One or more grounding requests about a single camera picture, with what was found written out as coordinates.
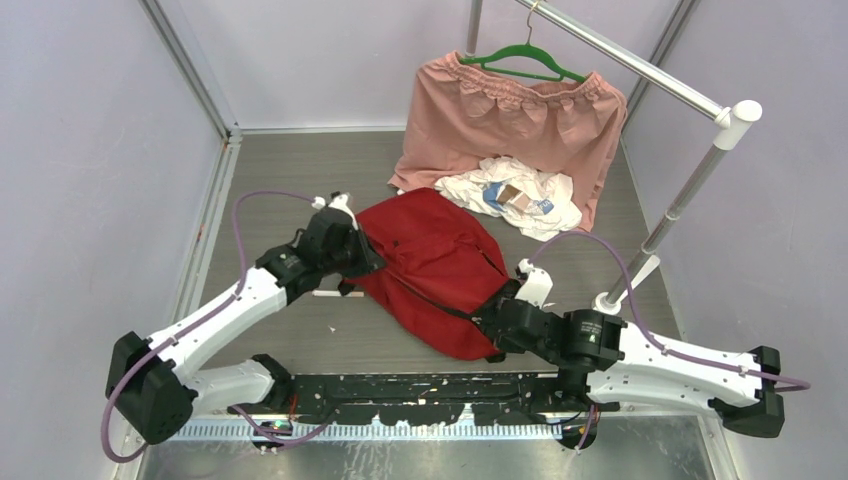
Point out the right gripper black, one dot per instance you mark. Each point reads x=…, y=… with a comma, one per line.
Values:
x=504, y=343

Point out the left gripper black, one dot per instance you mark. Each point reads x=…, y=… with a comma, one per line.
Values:
x=368, y=259

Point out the white peach marker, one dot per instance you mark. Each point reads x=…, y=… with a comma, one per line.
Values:
x=337, y=294

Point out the red backpack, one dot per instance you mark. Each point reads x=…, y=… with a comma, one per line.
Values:
x=444, y=274

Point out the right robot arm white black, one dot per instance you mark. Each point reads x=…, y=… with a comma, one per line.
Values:
x=605, y=361

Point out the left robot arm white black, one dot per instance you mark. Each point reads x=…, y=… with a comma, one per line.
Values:
x=159, y=383

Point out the white crumpled cloth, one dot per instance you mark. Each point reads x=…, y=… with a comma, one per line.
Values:
x=539, y=204

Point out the pink skirt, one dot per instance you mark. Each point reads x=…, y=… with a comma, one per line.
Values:
x=460, y=115

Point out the green clothes hanger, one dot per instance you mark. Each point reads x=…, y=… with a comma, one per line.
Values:
x=526, y=50

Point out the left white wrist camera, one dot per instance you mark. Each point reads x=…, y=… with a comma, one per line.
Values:
x=339, y=201

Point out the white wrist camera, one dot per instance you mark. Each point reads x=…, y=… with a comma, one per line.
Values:
x=537, y=284
x=339, y=201

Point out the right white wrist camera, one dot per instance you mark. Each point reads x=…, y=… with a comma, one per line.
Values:
x=537, y=284

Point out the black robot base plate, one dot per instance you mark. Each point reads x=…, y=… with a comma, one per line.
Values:
x=492, y=398

